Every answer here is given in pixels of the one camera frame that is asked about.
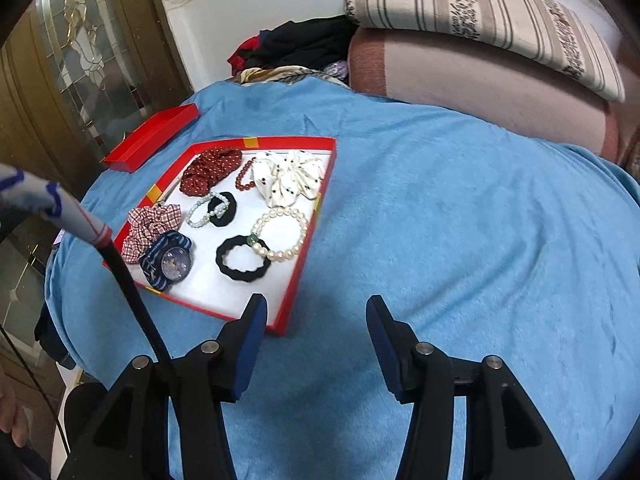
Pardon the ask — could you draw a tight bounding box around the white dotted scrunchie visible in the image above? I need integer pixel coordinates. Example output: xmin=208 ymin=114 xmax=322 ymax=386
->
xmin=251 ymin=150 xmax=323 ymax=209

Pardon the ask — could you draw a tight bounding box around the beige patterned cushion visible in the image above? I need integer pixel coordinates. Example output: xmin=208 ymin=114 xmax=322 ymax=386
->
xmin=617 ymin=130 xmax=640 ymax=183

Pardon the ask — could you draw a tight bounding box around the red tray with white inside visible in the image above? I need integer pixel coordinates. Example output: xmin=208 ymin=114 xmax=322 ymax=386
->
xmin=114 ymin=136 xmax=337 ymax=335

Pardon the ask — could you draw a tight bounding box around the black cable with white wrap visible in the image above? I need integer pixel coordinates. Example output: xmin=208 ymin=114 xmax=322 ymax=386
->
xmin=0 ymin=162 xmax=173 ymax=361

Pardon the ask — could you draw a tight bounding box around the pink cushion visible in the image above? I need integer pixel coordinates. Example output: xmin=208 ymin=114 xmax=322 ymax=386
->
xmin=346 ymin=25 xmax=621 ymax=161

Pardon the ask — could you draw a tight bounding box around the red box lid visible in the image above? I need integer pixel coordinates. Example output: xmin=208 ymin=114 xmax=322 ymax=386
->
xmin=102 ymin=103 xmax=201 ymax=174

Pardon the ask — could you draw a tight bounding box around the large wavy black hair tie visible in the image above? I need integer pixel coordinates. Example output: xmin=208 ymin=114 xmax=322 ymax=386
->
xmin=216 ymin=234 xmax=271 ymax=282

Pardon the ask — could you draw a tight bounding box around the beige patterned cloth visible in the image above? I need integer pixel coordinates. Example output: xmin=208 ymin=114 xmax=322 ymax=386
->
xmin=235 ymin=65 xmax=346 ymax=86

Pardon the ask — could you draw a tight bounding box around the red plaid scrunchie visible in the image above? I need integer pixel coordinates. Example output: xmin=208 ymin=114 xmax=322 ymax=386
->
xmin=121 ymin=203 xmax=182 ymax=265

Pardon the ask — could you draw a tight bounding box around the dark red dotted scrunchie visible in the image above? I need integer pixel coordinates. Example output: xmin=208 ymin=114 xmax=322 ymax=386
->
xmin=180 ymin=149 xmax=245 ymax=197

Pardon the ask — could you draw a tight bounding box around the small thick black hair tie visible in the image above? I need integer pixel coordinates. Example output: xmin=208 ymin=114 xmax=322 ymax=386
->
xmin=206 ymin=191 xmax=238 ymax=227

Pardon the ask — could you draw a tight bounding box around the red bead bracelet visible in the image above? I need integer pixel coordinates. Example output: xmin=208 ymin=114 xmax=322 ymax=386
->
xmin=235 ymin=158 xmax=258 ymax=193

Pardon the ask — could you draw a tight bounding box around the glass panel door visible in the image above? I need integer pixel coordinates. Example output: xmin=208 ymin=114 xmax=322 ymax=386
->
xmin=0 ymin=0 xmax=196 ymax=311

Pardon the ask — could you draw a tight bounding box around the blue blanket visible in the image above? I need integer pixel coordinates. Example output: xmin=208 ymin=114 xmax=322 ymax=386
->
xmin=44 ymin=77 xmax=640 ymax=480

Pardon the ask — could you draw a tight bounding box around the dark cloth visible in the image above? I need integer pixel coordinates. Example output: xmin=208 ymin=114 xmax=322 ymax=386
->
xmin=35 ymin=305 xmax=101 ymax=386

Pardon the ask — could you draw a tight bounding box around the white pearl bracelet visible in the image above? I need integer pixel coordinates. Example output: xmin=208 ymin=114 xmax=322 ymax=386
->
xmin=248 ymin=206 xmax=307 ymax=262

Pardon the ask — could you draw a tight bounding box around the red cloth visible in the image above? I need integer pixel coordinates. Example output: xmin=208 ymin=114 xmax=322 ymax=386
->
xmin=227 ymin=35 xmax=266 ymax=76

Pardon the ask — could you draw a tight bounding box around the person's left hand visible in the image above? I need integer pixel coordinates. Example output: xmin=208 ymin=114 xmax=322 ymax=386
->
xmin=0 ymin=370 xmax=28 ymax=448

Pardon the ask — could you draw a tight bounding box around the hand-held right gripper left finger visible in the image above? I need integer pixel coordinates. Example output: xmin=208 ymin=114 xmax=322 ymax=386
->
xmin=55 ymin=293 xmax=268 ymax=480

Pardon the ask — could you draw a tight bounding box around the blue striped wristwatch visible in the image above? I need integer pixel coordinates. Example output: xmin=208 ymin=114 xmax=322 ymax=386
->
xmin=138 ymin=230 xmax=193 ymax=292

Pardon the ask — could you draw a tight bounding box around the pale green bead bracelet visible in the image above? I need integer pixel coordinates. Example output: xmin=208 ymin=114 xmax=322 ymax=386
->
xmin=186 ymin=191 xmax=231 ymax=229

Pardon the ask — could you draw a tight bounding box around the thin black cable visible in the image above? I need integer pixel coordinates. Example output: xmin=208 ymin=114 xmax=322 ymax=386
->
xmin=0 ymin=327 xmax=71 ymax=461

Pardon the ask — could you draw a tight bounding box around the striped floral pillow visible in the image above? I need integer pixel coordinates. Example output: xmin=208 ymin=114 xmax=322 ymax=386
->
xmin=344 ymin=0 xmax=627 ymax=103

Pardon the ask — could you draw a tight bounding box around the black garment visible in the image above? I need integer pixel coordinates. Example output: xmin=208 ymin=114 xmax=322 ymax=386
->
xmin=257 ymin=15 xmax=358 ymax=68

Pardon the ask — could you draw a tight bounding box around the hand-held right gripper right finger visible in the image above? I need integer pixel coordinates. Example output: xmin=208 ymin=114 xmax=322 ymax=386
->
xmin=366 ymin=296 xmax=576 ymax=480

